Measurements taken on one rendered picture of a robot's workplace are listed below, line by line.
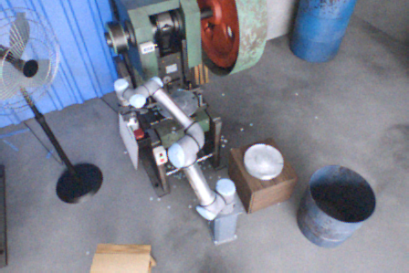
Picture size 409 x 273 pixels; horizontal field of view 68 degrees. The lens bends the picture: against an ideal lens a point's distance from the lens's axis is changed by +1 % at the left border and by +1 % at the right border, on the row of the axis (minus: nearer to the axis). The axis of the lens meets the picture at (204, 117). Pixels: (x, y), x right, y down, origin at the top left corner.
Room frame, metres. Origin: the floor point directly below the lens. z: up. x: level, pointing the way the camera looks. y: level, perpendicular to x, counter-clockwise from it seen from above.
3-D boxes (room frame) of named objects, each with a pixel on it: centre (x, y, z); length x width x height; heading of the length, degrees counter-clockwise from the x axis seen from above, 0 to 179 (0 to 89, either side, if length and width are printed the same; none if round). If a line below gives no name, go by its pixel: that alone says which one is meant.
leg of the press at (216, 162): (1.87, 0.07, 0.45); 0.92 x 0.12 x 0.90; 27
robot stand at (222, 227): (0.92, -0.12, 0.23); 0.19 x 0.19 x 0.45; 16
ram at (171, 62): (1.59, 0.22, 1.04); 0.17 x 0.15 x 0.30; 27
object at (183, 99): (1.51, 0.19, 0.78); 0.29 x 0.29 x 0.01
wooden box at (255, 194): (1.29, -0.44, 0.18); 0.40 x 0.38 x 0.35; 19
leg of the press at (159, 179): (1.63, 0.55, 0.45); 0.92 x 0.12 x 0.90; 27
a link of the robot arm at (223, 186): (0.91, -0.12, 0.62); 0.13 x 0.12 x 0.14; 138
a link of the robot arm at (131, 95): (1.21, 0.37, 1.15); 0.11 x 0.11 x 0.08; 48
